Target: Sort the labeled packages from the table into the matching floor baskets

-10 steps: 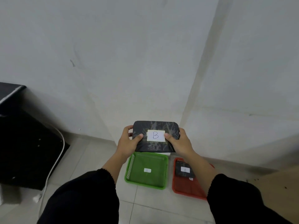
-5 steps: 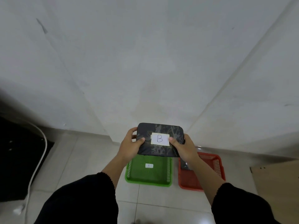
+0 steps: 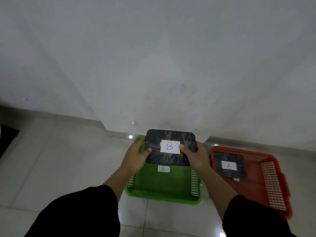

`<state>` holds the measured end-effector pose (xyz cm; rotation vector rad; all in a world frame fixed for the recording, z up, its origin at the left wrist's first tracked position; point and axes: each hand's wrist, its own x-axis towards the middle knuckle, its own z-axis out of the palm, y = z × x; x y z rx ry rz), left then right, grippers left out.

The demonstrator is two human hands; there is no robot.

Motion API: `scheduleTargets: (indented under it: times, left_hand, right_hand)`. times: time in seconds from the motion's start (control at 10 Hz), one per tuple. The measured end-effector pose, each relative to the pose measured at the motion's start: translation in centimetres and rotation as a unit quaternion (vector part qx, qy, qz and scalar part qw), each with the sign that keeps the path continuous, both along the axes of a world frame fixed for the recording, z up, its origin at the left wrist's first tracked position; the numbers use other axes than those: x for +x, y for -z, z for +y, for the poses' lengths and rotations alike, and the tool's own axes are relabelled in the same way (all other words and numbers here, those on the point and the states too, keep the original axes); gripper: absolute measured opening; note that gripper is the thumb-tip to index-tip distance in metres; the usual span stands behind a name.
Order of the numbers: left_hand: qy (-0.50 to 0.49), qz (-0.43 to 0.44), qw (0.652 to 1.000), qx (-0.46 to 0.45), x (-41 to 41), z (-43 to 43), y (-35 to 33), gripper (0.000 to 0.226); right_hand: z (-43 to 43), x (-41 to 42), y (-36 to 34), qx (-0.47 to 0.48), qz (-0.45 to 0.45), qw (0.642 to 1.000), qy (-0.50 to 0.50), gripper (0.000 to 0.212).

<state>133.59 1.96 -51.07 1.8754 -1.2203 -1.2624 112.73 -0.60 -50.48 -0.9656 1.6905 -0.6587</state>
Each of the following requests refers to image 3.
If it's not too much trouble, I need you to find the person's left forearm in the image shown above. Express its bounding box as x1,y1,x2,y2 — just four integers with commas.
24,168,139,237

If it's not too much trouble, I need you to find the red plastic basket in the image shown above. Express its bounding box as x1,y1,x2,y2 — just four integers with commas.
210,146,293,220

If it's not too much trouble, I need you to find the person's right hand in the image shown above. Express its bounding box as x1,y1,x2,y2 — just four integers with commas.
179,141,212,174

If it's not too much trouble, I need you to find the person's right forearm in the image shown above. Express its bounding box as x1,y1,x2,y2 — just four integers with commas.
197,167,300,237

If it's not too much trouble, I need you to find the green plastic basket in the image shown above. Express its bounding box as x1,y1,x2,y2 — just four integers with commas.
124,135,203,205

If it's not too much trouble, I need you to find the person's left hand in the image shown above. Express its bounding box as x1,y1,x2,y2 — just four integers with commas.
120,137,152,174

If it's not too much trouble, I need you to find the black tablet with white label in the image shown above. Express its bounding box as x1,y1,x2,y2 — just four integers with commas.
213,152,248,179
144,129,198,167

